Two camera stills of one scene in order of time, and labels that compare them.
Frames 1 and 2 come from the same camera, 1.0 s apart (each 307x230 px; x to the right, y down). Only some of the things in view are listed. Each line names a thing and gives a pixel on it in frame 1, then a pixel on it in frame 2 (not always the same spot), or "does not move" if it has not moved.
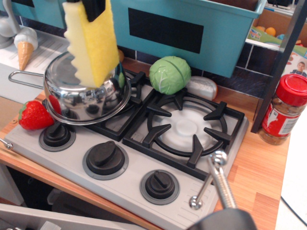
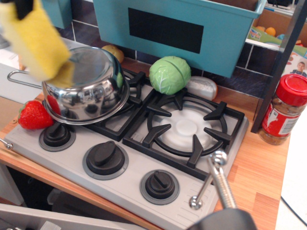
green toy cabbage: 170,75 does not move
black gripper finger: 94,8 → 23,7
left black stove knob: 57,138 does not move
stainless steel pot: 67,99 does not move
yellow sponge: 93,44 → 34,40
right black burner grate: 189,131 does not move
